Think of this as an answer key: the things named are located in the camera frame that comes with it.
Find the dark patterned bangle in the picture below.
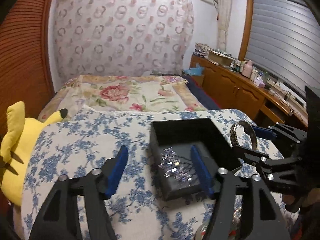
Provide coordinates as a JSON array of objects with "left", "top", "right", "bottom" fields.
[{"left": 229, "top": 120, "right": 258, "bottom": 152}]

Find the purple rhinestone butterfly hair comb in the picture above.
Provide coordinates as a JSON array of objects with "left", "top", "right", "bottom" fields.
[{"left": 158, "top": 147, "right": 197, "bottom": 185}]

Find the black jewelry box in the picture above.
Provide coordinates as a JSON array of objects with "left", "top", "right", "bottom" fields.
[{"left": 149, "top": 118, "right": 242, "bottom": 200}]

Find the wooden sideboard cabinet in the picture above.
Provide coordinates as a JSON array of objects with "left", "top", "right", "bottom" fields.
[{"left": 190, "top": 55, "right": 308, "bottom": 131}]

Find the pink thermos jug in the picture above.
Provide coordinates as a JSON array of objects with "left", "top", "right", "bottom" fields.
[{"left": 241, "top": 60, "right": 253, "bottom": 79}]

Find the blue floral white cloth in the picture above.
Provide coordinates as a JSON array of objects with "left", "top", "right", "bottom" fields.
[{"left": 21, "top": 104, "right": 301, "bottom": 240}]

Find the grey window blind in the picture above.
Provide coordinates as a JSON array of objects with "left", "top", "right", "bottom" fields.
[{"left": 245, "top": 0, "right": 319, "bottom": 94}]

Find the yellow pikachu plush toy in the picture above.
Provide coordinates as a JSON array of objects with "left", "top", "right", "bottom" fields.
[{"left": 1, "top": 101, "right": 68, "bottom": 206}]

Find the wooden louvered wardrobe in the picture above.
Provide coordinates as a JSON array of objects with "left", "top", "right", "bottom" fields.
[{"left": 1, "top": 0, "right": 54, "bottom": 135}]

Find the cream side curtain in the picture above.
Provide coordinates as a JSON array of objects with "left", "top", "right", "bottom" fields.
[{"left": 217, "top": 0, "right": 232, "bottom": 51}]

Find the pink circle patterned curtain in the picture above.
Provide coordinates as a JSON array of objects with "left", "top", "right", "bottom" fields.
[{"left": 54, "top": 0, "right": 194, "bottom": 81}]

